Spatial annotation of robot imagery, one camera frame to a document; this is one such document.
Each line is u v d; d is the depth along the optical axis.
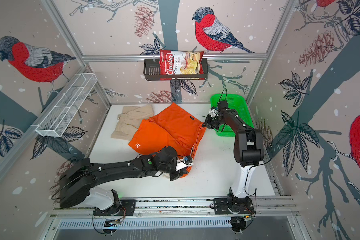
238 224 0.70
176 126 1.10
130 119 1.07
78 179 0.42
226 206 0.73
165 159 0.62
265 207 0.75
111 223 0.71
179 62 0.88
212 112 0.91
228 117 0.70
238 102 1.11
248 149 0.52
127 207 0.73
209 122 0.86
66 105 0.78
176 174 0.67
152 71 0.95
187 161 0.67
